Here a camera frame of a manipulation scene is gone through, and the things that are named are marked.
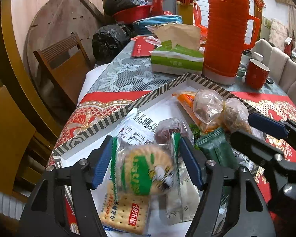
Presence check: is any wooden folding chair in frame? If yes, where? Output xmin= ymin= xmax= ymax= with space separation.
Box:
xmin=33 ymin=32 xmax=95 ymax=106

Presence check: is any red plastic bag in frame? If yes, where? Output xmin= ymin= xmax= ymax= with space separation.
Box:
xmin=194 ymin=4 xmax=209 ymax=34

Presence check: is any white printed snack packet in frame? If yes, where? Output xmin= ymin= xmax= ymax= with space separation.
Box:
xmin=116 ymin=108 xmax=164 ymax=151

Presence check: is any cream snack packet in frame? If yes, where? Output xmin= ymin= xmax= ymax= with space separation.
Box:
xmin=160 ymin=166 xmax=201 ymax=226

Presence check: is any black plastic bag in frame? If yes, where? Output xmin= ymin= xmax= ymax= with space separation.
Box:
xmin=104 ymin=0 xmax=145 ymax=16
xmin=92 ymin=24 xmax=132 ymax=66

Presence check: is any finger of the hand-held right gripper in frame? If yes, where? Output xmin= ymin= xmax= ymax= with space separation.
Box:
xmin=230 ymin=131 xmax=287 ymax=172
xmin=248 ymin=112 xmax=296 ymax=149

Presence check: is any clear bag of red dates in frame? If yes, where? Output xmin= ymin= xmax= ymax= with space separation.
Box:
xmin=153 ymin=117 xmax=195 ymax=151

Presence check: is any orange cracker packet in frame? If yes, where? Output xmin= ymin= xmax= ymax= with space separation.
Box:
xmin=172 ymin=91 xmax=227 ymax=134

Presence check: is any yellow wooden chair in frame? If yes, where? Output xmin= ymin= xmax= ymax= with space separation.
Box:
xmin=0 ymin=85 xmax=37 ymax=198

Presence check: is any blue zip bag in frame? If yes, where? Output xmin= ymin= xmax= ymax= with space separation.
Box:
xmin=132 ymin=15 xmax=183 ymax=34

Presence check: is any green tissue box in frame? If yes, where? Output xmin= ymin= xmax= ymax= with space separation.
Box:
xmin=150 ymin=25 xmax=205 ymax=76

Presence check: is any striped cardboard box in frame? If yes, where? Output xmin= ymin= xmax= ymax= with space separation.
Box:
xmin=48 ymin=72 xmax=264 ymax=237

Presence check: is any green round cracker packet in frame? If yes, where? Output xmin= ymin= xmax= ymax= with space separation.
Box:
xmin=110 ymin=133 xmax=182 ymax=199

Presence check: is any dark green snack packet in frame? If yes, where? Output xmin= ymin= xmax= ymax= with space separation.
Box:
xmin=195 ymin=128 xmax=238 ymax=172

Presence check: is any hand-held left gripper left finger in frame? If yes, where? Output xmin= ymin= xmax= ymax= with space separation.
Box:
xmin=17 ymin=135 xmax=114 ymax=237

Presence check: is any blue cracker packet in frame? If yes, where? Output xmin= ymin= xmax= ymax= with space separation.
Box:
xmin=100 ymin=175 xmax=152 ymax=235

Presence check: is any grey lace table cover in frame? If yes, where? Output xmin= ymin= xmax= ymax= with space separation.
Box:
xmin=85 ymin=38 xmax=294 ymax=97

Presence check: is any round wooden tabletop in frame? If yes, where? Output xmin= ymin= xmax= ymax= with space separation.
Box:
xmin=23 ymin=0 xmax=106 ymax=99

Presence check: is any red plastic basin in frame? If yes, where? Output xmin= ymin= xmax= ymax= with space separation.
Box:
xmin=113 ymin=5 xmax=155 ymax=24

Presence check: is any small white packet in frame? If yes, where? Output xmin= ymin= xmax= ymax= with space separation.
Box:
xmin=232 ymin=147 xmax=253 ymax=169

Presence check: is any red floral tablecloth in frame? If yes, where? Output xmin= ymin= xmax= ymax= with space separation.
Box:
xmin=48 ymin=91 xmax=296 ymax=237

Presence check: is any clear bag of pale nuts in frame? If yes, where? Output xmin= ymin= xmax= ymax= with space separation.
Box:
xmin=222 ymin=98 xmax=252 ymax=134

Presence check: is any beige curtain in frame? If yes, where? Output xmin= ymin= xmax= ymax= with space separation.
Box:
xmin=274 ymin=0 xmax=296 ymax=40

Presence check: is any clear bag of brown snacks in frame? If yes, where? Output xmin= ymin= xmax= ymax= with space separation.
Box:
xmin=193 ymin=89 xmax=227 ymax=124

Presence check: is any red mug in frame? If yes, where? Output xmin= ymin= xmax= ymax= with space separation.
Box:
xmin=245 ymin=59 xmax=270 ymax=90

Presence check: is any red flat envelope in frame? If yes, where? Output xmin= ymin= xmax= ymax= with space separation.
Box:
xmin=132 ymin=37 xmax=161 ymax=58

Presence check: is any orange thermos flask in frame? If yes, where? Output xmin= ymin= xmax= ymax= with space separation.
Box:
xmin=202 ymin=0 xmax=260 ymax=86

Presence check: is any grey refrigerator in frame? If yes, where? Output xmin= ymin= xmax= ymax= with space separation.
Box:
xmin=163 ymin=0 xmax=178 ymax=15

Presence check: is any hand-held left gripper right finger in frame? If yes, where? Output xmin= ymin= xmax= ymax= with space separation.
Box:
xmin=179 ymin=136 xmax=277 ymax=237

